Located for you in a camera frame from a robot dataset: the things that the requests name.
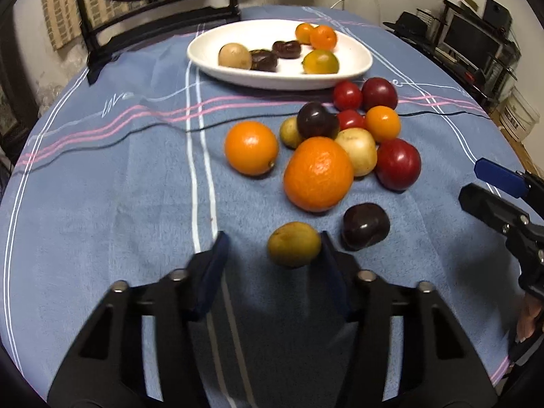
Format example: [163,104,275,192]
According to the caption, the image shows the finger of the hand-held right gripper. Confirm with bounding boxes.
[458,183,544,245]
[474,158,544,200]

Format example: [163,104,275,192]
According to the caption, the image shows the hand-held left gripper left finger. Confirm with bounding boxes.
[47,232,232,408]

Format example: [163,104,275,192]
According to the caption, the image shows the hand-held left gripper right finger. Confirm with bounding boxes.
[319,230,499,408]

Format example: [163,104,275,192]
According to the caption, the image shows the olive green round fruit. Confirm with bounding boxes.
[267,222,322,269]

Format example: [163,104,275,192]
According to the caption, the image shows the white oval plate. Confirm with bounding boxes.
[187,19,373,91]

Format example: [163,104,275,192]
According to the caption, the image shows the person's right hand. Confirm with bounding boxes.
[515,292,544,345]

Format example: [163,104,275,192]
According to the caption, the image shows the dark purple plum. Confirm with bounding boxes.
[341,203,391,251]
[296,101,340,140]

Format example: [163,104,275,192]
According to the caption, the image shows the white bucket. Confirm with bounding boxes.
[501,86,540,141]

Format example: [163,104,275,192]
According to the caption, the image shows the large orange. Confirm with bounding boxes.
[283,136,355,214]

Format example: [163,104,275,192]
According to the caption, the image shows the blue striped tablecloth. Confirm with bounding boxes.
[0,5,537,408]

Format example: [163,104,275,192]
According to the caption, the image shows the black media shelf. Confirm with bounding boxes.
[414,0,523,109]

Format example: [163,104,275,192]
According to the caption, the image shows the pale yellow round fruit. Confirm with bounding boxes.
[334,128,378,178]
[218,42,253,70]

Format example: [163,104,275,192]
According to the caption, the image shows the medium orange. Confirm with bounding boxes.
[224,121,280,177]

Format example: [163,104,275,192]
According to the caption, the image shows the small orange tangerine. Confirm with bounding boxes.
[364,106,402,144]
[295,22,316,46]

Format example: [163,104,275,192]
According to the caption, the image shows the black television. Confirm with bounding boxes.
[442,11,504,75]

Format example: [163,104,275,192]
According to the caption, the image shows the small yellow-green fruit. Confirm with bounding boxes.
[279,116,304,150]

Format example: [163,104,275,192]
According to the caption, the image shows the dark red plum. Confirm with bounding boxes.
[361,77,399,112]

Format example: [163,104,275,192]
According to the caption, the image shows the small red tomato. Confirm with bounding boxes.
[337,109,366,132]

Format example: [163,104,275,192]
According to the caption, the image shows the black speaker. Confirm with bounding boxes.
[482,0,513,30]

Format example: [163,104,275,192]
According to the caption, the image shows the black hat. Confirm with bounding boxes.
[382,11,435,38]

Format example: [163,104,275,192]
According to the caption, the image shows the green-orange tangerine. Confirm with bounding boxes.
[302,49,340,75]

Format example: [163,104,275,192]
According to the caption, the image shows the dark brown wrinkled fruit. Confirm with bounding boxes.
[271,40,303,59]
[249,49,279,72]

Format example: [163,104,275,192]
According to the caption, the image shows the black chair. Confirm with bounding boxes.
[73,0,241,86]

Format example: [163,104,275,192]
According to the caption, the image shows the beige checkered curtain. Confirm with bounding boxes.
[39,0,323,52]

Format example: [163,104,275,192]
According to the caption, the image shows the thin black cable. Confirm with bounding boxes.
[23,109,489,163]

